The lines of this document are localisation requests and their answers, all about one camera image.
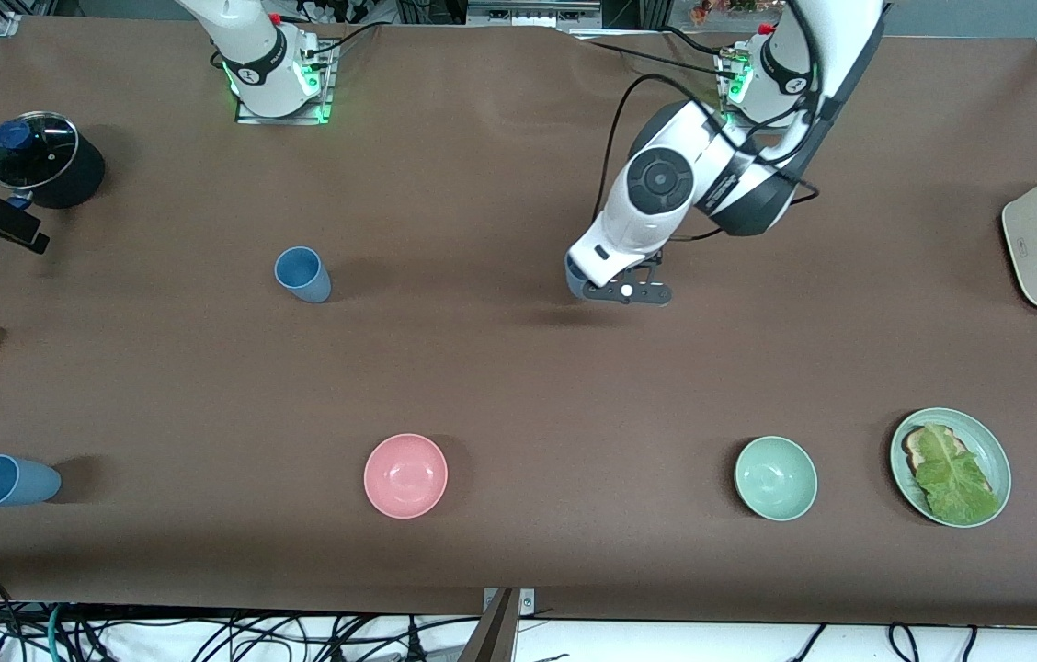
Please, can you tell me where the black base cable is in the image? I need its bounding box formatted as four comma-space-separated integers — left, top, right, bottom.
309, 23, 382, 70
574, 28, 733, 79

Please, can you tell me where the pink bowl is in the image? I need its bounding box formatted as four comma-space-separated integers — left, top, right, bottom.
363, 433, 449, 520

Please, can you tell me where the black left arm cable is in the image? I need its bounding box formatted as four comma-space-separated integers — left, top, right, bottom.
606, 0, 823, 242

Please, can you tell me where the green cable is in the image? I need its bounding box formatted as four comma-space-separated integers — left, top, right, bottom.
45, 602, 69, 662

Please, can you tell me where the mint green plate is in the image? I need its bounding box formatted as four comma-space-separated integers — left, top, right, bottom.
889, 407, 1012, 529

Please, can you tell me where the black cooking pot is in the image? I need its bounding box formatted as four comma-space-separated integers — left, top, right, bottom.
0, 112, 106, 211

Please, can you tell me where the bread slice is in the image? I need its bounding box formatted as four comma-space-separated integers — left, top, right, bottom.
902, 425, 997, 502

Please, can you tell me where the glass lid with blue knob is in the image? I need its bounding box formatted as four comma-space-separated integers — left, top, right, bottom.
0, 112, 80, 191

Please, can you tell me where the grey power strip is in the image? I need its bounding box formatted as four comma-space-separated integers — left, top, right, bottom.
466, 0, 602, 29

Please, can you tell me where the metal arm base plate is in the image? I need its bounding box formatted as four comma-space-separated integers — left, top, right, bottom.
234, 41, 336, 125
719, 46, 818, 137

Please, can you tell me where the green lettuce leaf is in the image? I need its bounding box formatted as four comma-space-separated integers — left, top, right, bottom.
912, 423, 1002, 527

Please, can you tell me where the mint green bowl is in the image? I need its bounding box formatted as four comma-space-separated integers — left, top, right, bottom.
734, 435, 819, 522

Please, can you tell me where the metal table edge bracket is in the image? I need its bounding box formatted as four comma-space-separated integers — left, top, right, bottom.
482, 587, 536, 617

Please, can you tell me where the grey diagonal bar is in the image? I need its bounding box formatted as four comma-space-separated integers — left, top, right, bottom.
456, 588, 519, 662

